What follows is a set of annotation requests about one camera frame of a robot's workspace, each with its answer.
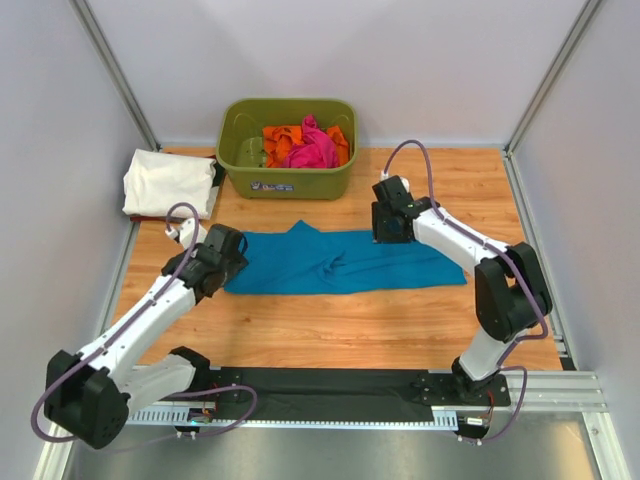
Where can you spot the black cloth strip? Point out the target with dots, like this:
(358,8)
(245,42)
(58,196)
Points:
(331,395)

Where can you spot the blue t shirt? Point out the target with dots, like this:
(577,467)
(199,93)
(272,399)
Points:
(306,261)

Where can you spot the olive green plastic tub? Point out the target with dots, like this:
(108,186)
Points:
(240,148)

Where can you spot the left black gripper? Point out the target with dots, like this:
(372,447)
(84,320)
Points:
(237,264)

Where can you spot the pink t shirt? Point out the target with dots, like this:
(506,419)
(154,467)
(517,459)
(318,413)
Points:
(319,148)

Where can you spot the orange t shirt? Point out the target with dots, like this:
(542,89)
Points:
(278,140)

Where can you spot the aluminium frame rail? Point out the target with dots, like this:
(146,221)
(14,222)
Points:
(562,390)

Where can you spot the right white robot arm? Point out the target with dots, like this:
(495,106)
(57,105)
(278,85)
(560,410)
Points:
(512,297)

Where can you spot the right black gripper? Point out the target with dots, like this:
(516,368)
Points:
(378,236)

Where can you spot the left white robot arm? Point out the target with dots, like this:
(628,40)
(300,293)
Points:
(93,392)

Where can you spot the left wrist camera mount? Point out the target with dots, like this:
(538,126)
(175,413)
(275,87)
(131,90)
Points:
(188,232)

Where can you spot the white slotted cable duct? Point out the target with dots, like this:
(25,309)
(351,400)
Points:
(184,416)

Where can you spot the folded white t shirt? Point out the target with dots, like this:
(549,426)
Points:
(167,185)

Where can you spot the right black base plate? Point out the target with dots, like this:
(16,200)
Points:
(449,389)

